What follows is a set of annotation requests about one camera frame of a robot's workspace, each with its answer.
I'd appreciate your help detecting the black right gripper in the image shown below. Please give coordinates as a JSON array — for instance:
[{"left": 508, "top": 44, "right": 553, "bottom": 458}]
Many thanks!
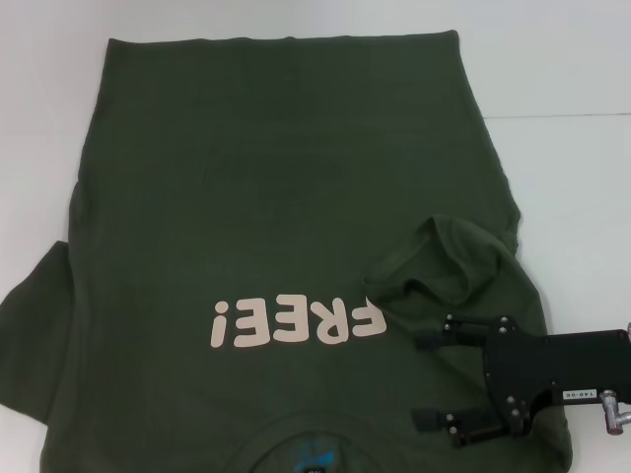
[{"left": 412, "top": 312, "right": 631, "bottom": 450}]

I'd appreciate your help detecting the dark green t-shirt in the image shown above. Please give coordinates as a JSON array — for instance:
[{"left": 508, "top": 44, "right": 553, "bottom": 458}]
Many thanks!
[{"left": 0, "top": 29, "right": 574, "bottom": 473}]

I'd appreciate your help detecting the right gripper plug cable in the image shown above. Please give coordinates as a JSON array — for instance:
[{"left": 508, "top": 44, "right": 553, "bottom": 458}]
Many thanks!
[{"left": 598, "top": 388, "right": 631, "bottom": 438}]

